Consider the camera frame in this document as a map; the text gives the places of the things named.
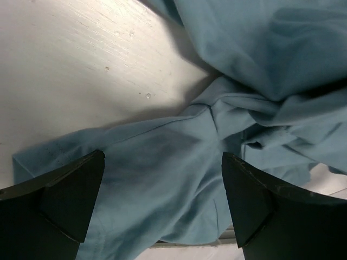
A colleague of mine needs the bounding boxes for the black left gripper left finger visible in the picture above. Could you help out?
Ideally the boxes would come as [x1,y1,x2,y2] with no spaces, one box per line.
[1,151,105,260]

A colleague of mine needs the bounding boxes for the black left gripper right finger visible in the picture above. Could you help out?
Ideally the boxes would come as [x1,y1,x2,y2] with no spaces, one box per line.
[222,152,346,260]

